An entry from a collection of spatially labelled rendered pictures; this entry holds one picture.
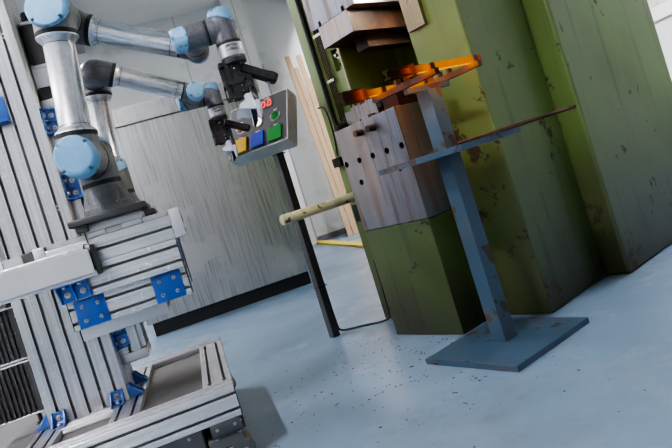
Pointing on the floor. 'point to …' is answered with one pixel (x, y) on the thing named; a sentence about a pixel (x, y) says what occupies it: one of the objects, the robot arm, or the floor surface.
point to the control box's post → (307, 247)
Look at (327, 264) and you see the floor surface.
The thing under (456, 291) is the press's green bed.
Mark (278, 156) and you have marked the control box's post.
